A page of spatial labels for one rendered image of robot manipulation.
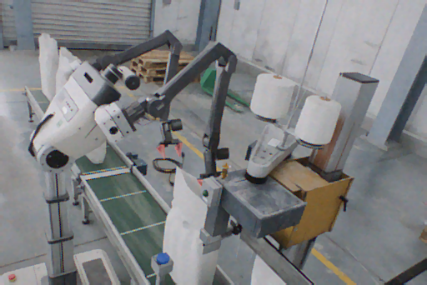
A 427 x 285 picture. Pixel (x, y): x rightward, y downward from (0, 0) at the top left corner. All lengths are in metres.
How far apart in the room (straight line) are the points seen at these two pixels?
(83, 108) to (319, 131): 0.95
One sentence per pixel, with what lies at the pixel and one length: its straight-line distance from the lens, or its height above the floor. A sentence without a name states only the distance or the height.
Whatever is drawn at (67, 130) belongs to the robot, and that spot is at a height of 1.36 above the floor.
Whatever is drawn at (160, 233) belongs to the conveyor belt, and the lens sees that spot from 2.52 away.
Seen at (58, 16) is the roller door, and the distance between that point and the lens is 8.69.
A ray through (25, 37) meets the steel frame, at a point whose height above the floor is 0.30.
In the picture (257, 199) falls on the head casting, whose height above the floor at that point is 1.34.
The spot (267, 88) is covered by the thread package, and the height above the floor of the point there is 1.65.
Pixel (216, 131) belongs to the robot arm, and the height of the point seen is 1.40.
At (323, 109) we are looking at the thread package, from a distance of 1.34.
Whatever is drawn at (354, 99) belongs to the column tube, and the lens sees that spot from 1.51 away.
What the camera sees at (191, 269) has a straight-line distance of 1.96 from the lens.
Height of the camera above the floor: 2.03
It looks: 30 degrees down
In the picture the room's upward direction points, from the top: 10 degrees clockwise
